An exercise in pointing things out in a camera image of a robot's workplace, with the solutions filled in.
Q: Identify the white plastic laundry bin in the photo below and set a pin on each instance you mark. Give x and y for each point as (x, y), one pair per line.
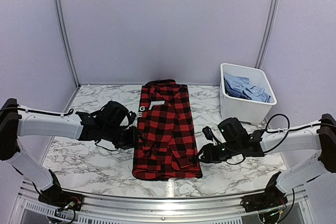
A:
(245, 110)

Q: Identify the red black plaid shirt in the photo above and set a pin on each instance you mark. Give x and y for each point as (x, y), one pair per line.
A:
(166, 147)

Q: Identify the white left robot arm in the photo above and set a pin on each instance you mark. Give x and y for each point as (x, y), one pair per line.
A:
(18, 120)

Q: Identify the aluminium front frame rail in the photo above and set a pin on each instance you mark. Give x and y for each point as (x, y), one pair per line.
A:
(97, 208)

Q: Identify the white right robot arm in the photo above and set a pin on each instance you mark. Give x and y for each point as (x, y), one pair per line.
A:
(318, 136)

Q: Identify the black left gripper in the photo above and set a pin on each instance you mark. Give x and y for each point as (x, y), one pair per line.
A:
(133, 141)

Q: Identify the right aluminium corner post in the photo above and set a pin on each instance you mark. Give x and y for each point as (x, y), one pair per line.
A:
(267, 33)

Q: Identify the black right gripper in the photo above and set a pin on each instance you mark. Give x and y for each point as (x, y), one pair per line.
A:
(209, 156)

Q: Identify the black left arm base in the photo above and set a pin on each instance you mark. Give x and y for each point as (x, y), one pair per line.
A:
(58, 197)

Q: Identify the aluminium corner post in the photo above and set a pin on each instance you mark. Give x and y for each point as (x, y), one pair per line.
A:
(267, 33)
(66, 44)

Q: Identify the light blue shirt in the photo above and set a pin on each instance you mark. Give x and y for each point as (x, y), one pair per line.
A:
(240, 87)

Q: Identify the left aluminium corner post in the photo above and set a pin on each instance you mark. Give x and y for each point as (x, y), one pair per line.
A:
(66, 44)

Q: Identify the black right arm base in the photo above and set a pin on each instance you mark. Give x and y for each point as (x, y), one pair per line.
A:
(271, 197)

